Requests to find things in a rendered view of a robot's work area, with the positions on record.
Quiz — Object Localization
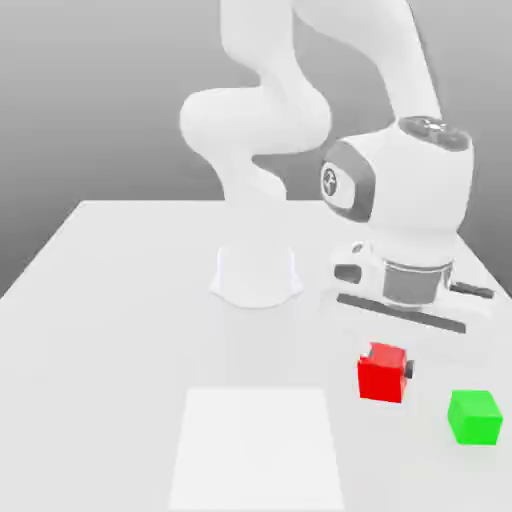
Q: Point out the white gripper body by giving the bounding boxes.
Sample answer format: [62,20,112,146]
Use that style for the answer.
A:
[320,290,497,350]

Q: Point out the small red cube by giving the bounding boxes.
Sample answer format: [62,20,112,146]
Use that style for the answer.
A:
[356,341,409,404]

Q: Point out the small green cube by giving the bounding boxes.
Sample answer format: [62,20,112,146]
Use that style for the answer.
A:
[446,389,504,446]

